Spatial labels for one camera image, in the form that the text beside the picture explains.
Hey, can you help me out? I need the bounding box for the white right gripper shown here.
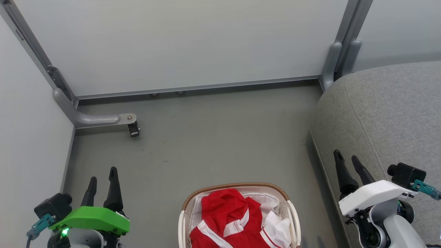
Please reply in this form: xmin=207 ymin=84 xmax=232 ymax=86
xmin=333 ymin=149 xmax=419 ymax=217

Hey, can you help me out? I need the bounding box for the grey double partition post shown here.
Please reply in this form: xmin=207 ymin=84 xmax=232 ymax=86
xmin=320 ymin=0 xmax=375 ymax=92

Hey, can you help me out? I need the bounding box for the grey partition corner post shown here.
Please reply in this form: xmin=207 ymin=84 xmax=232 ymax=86
xmin=0 ymin=0 xmax=79 ymax=105

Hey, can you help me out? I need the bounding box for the grey partition bottom rail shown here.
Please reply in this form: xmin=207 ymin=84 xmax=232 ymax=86
xmin=74 ymin=75 xmax=321 ymax=101

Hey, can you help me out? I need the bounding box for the teal left camera connector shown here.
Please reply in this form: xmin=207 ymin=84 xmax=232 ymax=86
xmin=27 ymin=214 xmax=56 ymax=240

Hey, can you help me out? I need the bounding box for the teal right camera connector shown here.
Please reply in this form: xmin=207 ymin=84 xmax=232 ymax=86
xmin=411 ymin=179 xmax=441 ymax=201

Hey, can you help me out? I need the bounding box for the black caster wheel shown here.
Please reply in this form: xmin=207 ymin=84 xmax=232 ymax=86
xmin=127 ymin=122 xmax=141 ymax=138

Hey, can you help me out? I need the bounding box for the grey partition foot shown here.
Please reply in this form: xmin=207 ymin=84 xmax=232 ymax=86
xmin=53 ymin=87 xmax=137 ymax=130

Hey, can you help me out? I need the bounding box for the white basket liner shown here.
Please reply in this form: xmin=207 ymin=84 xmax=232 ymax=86
xmin=189 ymin=192 xmax=281 ymax=248

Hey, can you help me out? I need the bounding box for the red and white jersey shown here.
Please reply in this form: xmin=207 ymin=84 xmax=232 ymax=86
xmin=189 ymin=188 xmax=292 ymax=248

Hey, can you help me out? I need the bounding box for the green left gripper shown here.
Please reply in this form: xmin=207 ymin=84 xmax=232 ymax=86
xmin=48 ymin=167 xmax=130 ymax=235

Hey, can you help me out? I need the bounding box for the white laundry basket brown rim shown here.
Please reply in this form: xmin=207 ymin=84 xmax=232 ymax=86
xmin=178 ymin=182 xmax=301 ymax=248

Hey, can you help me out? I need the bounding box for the grey fabric sofa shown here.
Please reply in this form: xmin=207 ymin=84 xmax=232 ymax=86
xmin=310 ymin=61 xmax=441 ymax=248

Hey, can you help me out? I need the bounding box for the teal camera connector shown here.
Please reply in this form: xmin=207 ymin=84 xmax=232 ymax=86
xmin=27 ymin=214 xmax=56 ymax=240
xmin=411 ymin=179 xmax=441 ymax=201

